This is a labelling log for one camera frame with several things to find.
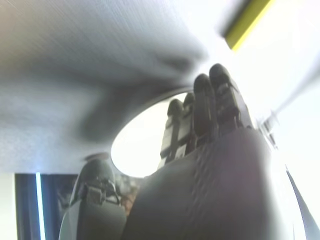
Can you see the yellow rectangular block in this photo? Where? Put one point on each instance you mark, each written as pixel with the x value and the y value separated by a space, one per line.
pixel 246 27

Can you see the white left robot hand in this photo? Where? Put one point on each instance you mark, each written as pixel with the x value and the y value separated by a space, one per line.
pixel 200 195

